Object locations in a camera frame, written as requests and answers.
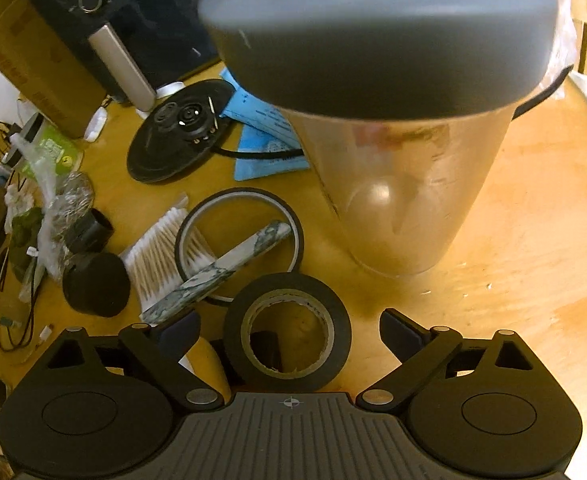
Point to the black air fryer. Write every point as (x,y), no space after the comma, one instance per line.
(133,47)

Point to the shaker bottle with grey lid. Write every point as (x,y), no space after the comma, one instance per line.
(399,105)

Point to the bag of green balls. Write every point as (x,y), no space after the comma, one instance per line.
(25,231)

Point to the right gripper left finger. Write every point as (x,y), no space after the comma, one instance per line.
(157,352)

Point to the green label jar black lid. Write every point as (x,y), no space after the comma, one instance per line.
(46,137)

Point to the clear bag of dark seeds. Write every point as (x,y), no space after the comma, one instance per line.
(65,199)

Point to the bag of cotton swabs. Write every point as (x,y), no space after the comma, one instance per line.
(150,261)

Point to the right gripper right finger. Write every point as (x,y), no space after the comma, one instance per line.
(421,352)

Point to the black electrical tape roll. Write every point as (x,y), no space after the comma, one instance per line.
(287,332)

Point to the marble pattern flat stick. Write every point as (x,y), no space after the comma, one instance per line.
(215,274)

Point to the black round puck device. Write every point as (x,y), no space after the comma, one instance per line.
(96,283)

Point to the brown cardboard box upright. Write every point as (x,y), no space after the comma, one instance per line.
(44,70)

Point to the black short cylinder tube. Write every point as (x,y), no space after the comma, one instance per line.
(89,233)

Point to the black kettle base plate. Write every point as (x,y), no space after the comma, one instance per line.
(181,133)

